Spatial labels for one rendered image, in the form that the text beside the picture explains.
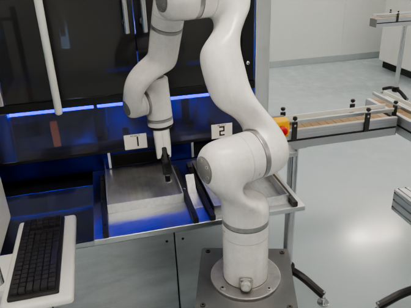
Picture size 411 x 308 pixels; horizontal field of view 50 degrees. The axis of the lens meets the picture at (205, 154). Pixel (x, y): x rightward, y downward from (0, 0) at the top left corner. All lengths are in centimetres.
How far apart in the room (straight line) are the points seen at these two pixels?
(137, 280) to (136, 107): 95
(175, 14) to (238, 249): 58
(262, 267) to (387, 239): 190
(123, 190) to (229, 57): 80
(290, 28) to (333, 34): 71
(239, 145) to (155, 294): 125
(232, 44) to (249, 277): 58
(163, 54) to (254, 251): 59
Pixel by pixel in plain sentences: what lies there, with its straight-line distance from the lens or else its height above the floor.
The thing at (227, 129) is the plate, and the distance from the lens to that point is 176.
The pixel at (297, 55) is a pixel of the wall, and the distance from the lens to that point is 697.
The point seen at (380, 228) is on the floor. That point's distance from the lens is 310.
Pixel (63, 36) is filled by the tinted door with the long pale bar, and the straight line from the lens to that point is 160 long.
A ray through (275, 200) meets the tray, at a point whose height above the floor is 90.
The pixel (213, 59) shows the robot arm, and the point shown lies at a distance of 102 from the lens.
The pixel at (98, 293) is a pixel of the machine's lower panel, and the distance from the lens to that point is 208.
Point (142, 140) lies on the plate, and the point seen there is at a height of 102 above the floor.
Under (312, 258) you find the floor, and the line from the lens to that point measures 275.
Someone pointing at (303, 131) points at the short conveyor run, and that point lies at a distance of 202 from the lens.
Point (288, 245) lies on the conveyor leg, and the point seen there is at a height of 28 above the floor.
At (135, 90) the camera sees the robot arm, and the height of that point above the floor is 131.
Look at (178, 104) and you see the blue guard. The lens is 167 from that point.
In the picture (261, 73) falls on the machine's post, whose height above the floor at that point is 124.
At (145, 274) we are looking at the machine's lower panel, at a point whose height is 38.
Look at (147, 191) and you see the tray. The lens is 163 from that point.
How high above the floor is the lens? 168
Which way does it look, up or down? 25 degrees down
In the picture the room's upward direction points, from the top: 2 degrees counter-clockwise
